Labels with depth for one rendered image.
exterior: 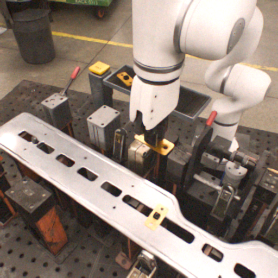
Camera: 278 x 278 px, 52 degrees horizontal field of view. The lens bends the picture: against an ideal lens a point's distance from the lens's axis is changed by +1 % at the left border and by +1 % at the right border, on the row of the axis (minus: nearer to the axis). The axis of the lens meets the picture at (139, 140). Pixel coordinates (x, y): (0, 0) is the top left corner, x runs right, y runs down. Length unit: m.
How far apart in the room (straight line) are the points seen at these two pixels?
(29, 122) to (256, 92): 0.85
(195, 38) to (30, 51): 3.20
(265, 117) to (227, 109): 1.78
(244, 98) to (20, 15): 2.66
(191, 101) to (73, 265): 0.72
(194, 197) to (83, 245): 0.47
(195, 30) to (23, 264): 1.01
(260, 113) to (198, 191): 2.04
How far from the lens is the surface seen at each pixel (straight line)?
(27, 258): 1.19
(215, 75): 1.05
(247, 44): 0.93
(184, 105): 0.95
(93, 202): 0.88
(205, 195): 0.95
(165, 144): 0.60
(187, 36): 0.39
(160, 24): 0.40
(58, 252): 1.15
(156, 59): 0.43
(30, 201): 0.90
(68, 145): 1.05
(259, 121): 2.83
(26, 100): 1.83
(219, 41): 0.38
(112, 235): 1.15
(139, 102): 0.48
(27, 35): 3.43
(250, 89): 1.05
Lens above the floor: 1.74
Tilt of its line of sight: 46 degrees down
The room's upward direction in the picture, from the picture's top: straight up
